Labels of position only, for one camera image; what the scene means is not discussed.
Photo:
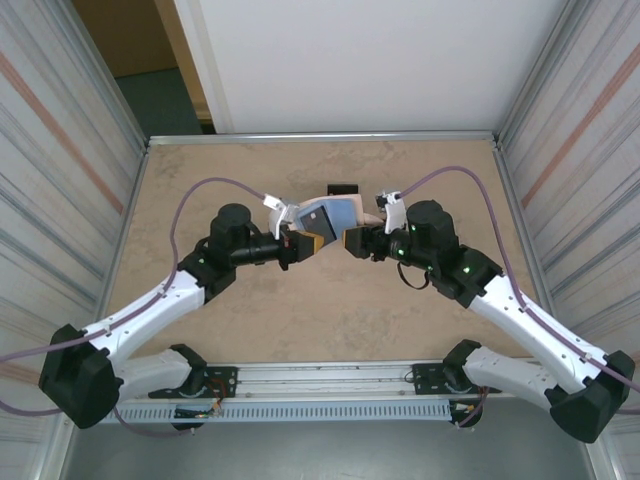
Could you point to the grey metal shelf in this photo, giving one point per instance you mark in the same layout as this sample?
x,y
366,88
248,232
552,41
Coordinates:
x,y
320,455

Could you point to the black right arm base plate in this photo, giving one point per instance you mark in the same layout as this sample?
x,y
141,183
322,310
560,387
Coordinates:
x,y
422,380

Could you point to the black credit card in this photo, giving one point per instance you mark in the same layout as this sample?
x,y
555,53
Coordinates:
x,y
343,189
315,224

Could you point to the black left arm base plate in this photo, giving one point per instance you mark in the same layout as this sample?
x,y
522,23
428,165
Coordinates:
x,y
225,375

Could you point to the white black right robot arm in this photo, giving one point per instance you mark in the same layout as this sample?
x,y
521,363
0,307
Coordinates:
x,y
525,325

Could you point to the blue green card box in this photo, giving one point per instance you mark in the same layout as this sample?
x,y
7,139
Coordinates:
x,y
343,194

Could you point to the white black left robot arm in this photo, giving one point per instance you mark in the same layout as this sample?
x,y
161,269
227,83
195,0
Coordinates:
x,y
150,305

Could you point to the aluminium table end rail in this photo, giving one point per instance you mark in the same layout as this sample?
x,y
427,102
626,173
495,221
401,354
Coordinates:
x,y
320,136

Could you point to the aluminium table side rail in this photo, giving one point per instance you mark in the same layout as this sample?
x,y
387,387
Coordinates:
x,y
505,165
140,165

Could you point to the translucent corrugated side panel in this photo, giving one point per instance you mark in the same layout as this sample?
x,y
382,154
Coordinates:
x,y
50,200
590,200

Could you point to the aluminium mounting rail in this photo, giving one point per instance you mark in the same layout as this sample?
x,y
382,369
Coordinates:
x,y
320,382

